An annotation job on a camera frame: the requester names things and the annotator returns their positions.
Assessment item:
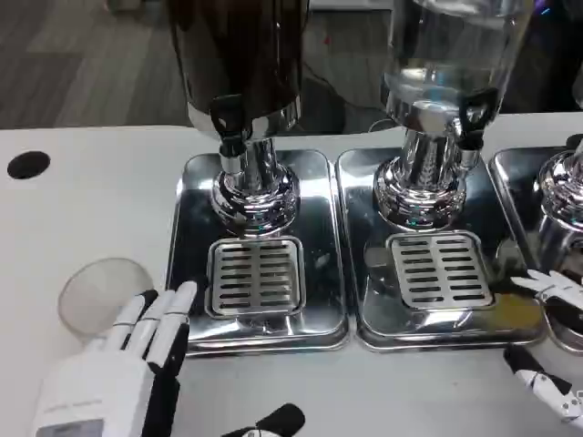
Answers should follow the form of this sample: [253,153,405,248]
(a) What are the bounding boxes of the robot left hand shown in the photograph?
[30,280,306,437]

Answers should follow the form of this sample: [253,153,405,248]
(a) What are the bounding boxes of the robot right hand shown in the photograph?
[502,268,583,430]

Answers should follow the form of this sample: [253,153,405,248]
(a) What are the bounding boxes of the clear ribbed glass cup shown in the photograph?
[57,257,157,348]

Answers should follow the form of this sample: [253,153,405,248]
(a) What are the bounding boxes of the chrome drink dispenser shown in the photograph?
[536,135,583,272]

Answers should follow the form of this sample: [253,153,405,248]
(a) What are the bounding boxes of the steel drip tray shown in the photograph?
[334,146,548,352]
[486,145,583,357]
[163,148,350,359]

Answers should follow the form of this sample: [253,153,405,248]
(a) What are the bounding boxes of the black round counter hole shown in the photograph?
[6,150,52,180]

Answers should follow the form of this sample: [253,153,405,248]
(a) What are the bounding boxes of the clear water drink dispenser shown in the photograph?
[373,0,530,231]

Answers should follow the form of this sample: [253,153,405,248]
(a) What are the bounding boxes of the dark coffee drink dispenser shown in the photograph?
[166,0,305,239]

